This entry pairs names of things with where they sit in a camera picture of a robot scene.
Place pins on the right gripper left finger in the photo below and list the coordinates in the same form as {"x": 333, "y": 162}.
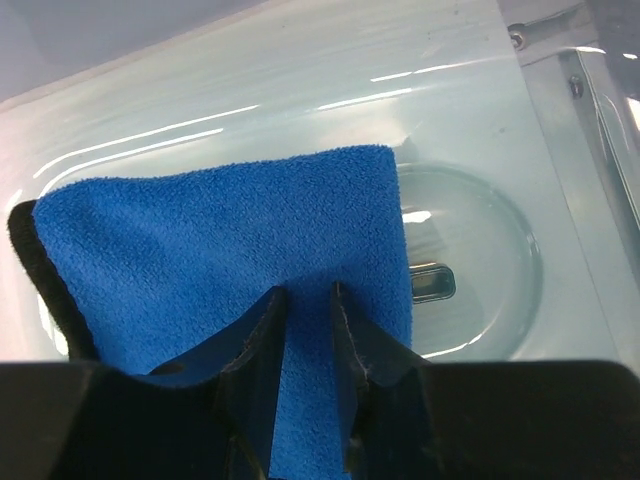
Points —
{"x": 236, "y": 375}

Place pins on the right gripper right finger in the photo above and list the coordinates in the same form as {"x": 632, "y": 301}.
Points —
{"x": 385, "y": 425}

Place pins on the blue and black towel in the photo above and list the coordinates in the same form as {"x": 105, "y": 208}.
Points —
{"x": 136, "y": 271}

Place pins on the teal plastic tub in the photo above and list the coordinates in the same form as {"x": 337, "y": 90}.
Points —
{"x": 515, "y": 126}

